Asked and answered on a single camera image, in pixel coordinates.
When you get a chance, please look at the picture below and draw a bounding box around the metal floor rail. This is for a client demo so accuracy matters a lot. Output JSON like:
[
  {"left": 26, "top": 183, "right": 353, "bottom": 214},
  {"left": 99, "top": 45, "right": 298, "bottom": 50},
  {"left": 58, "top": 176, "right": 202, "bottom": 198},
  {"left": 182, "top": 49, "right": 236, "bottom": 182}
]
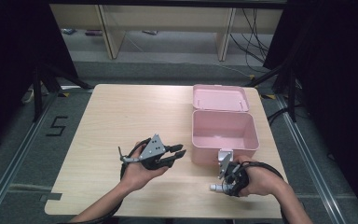
[
  {"left": 274, "top": 93, "right": 347, "bottom": 224},
  {"left": 0, "top": 91, "right": 62, "bottom": 224}
]

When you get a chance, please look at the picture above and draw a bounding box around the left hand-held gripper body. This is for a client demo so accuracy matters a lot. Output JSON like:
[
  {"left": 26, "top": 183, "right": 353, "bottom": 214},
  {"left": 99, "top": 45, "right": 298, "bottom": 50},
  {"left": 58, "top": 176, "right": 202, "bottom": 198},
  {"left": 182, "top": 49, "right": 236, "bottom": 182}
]
[{"left": 117, "top": 133, "right": 172, "bottom": 172}]

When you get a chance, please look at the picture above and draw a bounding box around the dark curtain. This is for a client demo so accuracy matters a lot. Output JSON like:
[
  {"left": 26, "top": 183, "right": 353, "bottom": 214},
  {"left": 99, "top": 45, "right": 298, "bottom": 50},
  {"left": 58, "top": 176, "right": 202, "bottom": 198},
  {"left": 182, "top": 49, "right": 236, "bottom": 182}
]
[
  {"left": 0, "top": 0, "right": 79, "bottom": 158},
  {"left": 261, "top": 0, "right": 358, "bottom": 224}
]

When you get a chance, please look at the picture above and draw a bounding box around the white floor cable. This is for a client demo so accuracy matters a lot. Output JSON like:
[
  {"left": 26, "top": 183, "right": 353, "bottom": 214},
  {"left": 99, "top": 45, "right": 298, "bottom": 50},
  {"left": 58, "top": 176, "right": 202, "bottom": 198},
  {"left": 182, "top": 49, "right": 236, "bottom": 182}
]
[{"left": 212, "top": 63, "right": 250, "bottom": 77}]

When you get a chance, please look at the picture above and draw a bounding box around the person's left hand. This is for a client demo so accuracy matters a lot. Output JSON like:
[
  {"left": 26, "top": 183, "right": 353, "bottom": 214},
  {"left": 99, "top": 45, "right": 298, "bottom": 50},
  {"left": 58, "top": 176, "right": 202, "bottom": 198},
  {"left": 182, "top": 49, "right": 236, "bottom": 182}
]
[{"left": 120, "top": 139, "right": 171, "bottom": 192}]

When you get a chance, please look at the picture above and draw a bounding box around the pink medicine box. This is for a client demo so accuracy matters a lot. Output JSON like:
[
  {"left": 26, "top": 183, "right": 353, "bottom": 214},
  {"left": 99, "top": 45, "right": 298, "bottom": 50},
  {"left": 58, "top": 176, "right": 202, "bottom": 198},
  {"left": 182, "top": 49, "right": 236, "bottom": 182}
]
[{"left": 190, "top": 83, "right": 261, "bottom": 166}]

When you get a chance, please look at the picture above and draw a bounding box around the grey tape strip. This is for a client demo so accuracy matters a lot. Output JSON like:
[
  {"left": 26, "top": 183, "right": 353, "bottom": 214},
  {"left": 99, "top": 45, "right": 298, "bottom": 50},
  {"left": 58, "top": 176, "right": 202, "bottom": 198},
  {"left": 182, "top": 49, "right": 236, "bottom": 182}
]
[{"left": 39, "top": 192, "right": 63, "bottom": 203}]

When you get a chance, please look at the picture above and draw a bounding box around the person's right hand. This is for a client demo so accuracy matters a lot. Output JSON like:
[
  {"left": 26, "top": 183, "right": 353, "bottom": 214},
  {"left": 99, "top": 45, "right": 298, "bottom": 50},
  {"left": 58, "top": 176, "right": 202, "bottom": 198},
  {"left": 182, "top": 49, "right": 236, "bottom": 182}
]
[{"left": 234, "top": 155, "right": 286, "bottom": 198}]

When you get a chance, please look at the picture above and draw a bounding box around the black hanging cable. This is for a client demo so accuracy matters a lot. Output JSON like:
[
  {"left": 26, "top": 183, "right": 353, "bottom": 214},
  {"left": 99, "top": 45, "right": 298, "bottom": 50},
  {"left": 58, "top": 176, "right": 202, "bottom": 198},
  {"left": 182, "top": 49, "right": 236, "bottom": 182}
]
[
  {"left": 228, "top": 32, "right": 266, "bottom": 75},
  {"left": 241, "top": 8, "right": 270, "bottom": 54}
]

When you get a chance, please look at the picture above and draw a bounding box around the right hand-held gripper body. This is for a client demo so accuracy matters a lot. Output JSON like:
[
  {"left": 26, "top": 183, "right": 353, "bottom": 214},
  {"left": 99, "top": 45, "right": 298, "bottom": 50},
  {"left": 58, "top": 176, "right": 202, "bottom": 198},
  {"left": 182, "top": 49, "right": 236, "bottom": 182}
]
[{"left": 209, "top": 150, "right": 251, "bottom": 198}]

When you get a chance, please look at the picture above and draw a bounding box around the black metal stand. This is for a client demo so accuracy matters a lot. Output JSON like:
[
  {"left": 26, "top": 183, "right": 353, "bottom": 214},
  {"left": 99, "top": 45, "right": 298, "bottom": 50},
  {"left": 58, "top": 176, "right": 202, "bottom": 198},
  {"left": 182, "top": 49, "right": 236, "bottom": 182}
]
[
  {"left": 32, "top": 60, "right": 95, "bottom": 123},
  {"left": 244, "top": 60, "right": 298, "bottom": 123}
]

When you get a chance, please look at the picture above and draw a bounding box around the black floor cable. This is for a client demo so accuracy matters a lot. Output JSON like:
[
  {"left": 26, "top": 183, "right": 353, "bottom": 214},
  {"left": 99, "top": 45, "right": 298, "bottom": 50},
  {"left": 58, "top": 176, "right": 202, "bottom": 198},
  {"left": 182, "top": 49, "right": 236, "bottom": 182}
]
[{"left": 266, "top": 106, "right": 294, "bottom": 126}]

